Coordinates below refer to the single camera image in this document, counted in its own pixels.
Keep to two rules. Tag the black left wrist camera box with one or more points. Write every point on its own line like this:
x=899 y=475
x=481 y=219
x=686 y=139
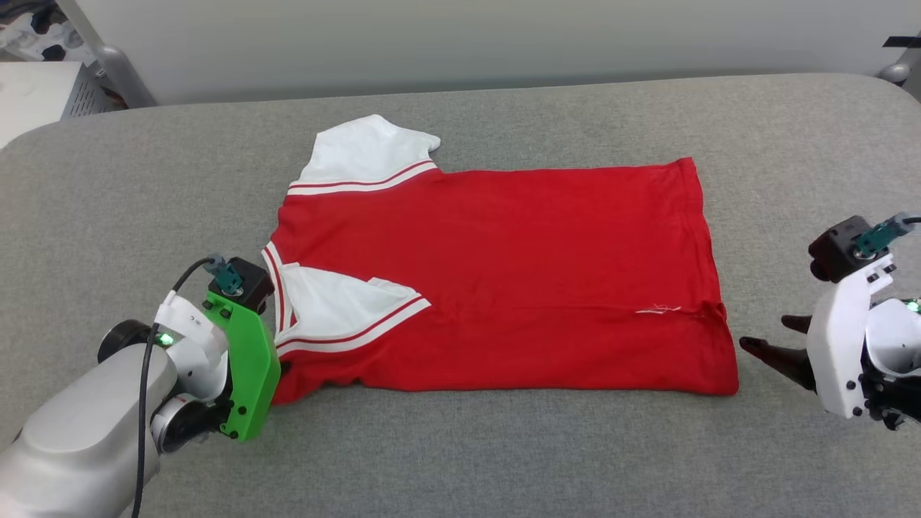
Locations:
x=252 y=284

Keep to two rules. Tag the black tape strip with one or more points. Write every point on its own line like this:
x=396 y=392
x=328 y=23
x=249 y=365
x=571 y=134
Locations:
x=903 y=41

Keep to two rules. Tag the white power strip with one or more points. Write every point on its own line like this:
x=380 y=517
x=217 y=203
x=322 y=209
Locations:
x=36 y=39

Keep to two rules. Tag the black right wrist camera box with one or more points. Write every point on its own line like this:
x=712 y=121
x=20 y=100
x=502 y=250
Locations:
x=835 y=248

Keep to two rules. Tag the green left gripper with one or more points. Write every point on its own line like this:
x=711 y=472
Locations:
x=252 y=374

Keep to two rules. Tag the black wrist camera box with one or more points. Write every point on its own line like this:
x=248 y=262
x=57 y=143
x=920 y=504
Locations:
x=835 y=248
x=252 y=284

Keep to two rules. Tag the red and white t-shirt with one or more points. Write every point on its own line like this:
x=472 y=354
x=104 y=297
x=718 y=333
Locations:
x=504 y=280

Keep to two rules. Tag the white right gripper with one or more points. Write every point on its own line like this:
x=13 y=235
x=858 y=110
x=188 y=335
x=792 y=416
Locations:
x=838 y=345

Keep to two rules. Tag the white perforated metal cabinet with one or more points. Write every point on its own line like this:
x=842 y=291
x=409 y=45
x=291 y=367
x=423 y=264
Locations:
x=32 y=97

